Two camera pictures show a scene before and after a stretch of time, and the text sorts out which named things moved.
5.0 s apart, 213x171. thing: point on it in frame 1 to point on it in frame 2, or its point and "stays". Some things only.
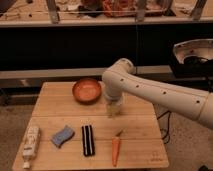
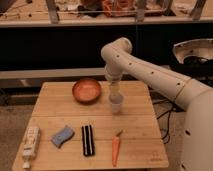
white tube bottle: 33,136 stays
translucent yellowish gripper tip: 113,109 to 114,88
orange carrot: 115,143 stays
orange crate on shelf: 119,8 stays
